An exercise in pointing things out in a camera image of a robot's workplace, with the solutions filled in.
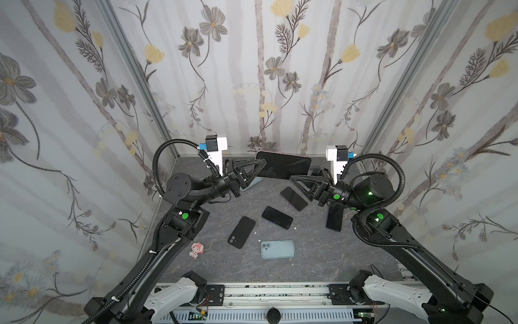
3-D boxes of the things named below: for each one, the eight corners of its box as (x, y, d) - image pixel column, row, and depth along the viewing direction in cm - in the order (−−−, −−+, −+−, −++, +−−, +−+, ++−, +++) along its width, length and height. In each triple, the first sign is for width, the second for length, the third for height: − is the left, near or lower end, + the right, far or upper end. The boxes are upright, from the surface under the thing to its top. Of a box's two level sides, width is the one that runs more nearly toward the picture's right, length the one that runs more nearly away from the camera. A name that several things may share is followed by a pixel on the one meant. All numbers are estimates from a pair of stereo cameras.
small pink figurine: (190, 258, 85) (188, 256, 82) (193, 245, 88) (191, 242, 85) (202, 258, 85) (200, 256, 82) (205, 245, 88) (203, 242, 85)
